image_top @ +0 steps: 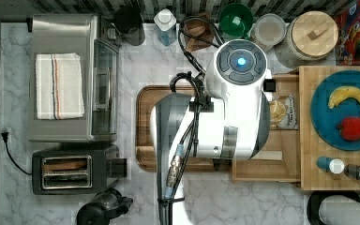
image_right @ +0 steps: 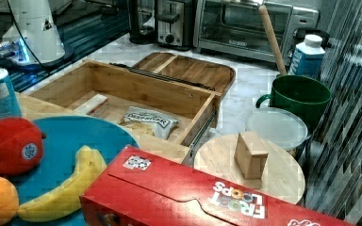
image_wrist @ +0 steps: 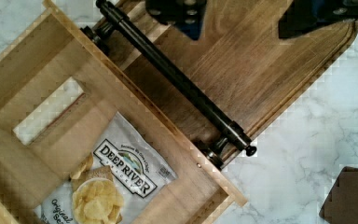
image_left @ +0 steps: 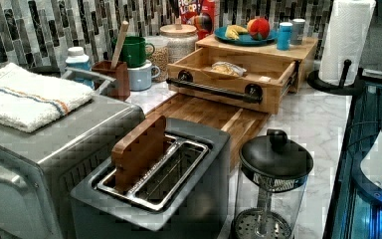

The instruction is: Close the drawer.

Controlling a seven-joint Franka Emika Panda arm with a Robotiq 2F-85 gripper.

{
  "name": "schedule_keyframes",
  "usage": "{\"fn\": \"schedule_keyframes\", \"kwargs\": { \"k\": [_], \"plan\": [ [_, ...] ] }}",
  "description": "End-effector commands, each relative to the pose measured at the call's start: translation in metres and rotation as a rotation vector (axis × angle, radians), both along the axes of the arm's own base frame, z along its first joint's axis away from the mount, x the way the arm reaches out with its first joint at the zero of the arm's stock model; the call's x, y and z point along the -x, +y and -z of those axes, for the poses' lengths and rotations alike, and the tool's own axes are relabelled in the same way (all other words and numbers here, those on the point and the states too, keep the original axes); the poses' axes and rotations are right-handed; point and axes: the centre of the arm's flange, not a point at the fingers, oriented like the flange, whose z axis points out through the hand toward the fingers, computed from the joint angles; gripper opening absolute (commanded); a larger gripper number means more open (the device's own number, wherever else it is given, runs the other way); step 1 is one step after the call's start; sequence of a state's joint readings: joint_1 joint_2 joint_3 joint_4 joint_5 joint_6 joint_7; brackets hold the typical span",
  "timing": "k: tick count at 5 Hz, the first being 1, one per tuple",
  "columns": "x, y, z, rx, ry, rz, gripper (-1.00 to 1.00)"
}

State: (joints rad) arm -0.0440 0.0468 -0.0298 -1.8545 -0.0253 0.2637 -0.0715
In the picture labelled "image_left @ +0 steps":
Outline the white striped folded towel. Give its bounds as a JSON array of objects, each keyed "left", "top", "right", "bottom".
[{"left": 0, "top": 63, "right": 95, "bottom": 132}]

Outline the red cereal box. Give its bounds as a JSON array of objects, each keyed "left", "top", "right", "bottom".
[{"left": 177, "top": 0, "right": 219, "bottom": 39}]

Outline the blue bottle with white cap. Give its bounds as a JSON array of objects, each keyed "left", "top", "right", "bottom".
[{"left": 65, "top": 47, "right": 95, "bottom": 89}]

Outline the grey shaker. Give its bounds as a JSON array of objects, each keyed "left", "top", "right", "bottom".
[{"left": 290, "top": 18, "right": 305, "bottom": 45}]

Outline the small label card in drawer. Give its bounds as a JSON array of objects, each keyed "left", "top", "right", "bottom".
[{"left": 259, "top": 76, "right": 271, "bottom": 82}]

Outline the brown wooden utensil box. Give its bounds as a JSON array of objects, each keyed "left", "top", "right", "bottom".
[{"left": 92, "top": 60, "right": 130, "bottom": 101}]

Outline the wooden toast slice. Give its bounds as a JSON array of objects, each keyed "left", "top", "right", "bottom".
[{"left": 111, "top": 116, "right": 166, "bottom": 193}]

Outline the black round pot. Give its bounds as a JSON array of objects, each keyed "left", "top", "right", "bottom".
[{"left": 29, "top": 66, "right": 61, "bottom": 78}]

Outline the blue plate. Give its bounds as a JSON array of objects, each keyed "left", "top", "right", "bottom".
[{"left": 214, "top": 27, "right": 278, "bottom": 47}]

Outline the wooden drawer cabinet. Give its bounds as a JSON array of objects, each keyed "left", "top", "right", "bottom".
[{"left": 196, "top": 34, "right": 317, "bottom": 93}]

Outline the wooden spoon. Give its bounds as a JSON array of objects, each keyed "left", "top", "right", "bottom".
[{"left": 110, "top": 21, "right": 129, "bottom": 70}]

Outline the yellow banana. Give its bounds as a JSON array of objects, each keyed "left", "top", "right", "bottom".
[{"left": 225, "top": 25, "right": 248, "bottom": 40}]

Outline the wooden cutting board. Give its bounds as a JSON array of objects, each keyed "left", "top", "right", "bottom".
[{"left": 146, "top": 94, "right": 271, "bottom": 170}]

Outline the blue shaker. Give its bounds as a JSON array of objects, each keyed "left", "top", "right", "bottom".
[{"left": 277, "top": 22, "right": 292, "bottom": 51}]

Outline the wooden drawer with black handle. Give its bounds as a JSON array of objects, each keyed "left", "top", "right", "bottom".
[{"left": 168, "top": 48, "right": 298, "bottom": 114}]

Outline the large jar with wooden lid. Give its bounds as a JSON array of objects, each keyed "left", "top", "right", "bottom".
[{"left": 160, "top": 24, "right": 198, "bottom": 63}]

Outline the silver toaster oven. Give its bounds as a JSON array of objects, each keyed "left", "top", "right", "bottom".
[{"left": 0, "top": 67, "right": 146, "bottom": 239}]

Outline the light blue mug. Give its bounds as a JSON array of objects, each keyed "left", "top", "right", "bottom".
[{"left": 127, "top": 60, "right": 160, "bottom": 92}]

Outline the white paper towel roll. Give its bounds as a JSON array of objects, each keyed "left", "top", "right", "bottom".
[{"left": 318, "top": 0, "right": 376, "bottom": 86}]

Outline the grey two-slot toaster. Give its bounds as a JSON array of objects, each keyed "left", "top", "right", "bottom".
[{"left": 71, "top": 118, "right": 230, "bottom": 239}]

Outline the green mug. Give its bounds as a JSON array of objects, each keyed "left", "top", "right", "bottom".
[{"left": 118, "top": 36, "right": 155, "bottom": 68}]

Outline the chip bag in drawer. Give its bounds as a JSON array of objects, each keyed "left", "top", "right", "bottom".
[{"left": 211, "top": 62, "right": 247, "bottom": 77}]

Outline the black paper towel holder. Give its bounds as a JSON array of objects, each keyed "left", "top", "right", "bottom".
[{"left": 307, "top": 60, "right": 365, "bottom": 97}]

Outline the small glass jar of grains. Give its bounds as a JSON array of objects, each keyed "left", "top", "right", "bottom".
[{"left": 145, "top": 36, "right": 169, "bottom": 82}]

